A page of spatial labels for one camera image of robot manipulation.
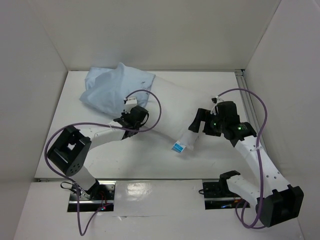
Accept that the white pillow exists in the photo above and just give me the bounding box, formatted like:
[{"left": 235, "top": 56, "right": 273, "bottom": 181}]
[{"left": 144, "top": 76, "right": 214, "bottom": 150}]

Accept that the light blue pillowcase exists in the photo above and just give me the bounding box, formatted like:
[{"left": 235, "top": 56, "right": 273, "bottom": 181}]
[{"left": 79, "top": 63, "right": 155, "bottom": 117}]

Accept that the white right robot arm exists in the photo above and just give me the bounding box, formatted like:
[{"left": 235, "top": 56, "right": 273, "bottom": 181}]
[{"left": 188, "top": 101, "right": 304, "bottom": 228}]

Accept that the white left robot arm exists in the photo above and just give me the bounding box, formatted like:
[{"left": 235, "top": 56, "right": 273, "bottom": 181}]
[{"left": 46, "top": 105, "right": 149, "bottom": 200}]

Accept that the blue white pillow label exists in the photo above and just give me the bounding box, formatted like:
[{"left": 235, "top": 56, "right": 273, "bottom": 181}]
[{"left": 171, "top": 140, "right": 187, "bottom": 154}]

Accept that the aluminium frame rail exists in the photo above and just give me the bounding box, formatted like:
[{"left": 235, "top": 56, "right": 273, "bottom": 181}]
[{"left": 234, "top": 68, "right": 276, "bottom": 178}]

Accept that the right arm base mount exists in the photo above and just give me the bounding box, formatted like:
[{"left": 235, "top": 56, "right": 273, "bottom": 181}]
[{"left": 198, "top": 179, "right": 244, "bottom": 210}]

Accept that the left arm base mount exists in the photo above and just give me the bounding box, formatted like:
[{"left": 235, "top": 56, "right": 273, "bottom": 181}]
[{"left": 60, "top": 180, "right": 116, "bottom": 213}]

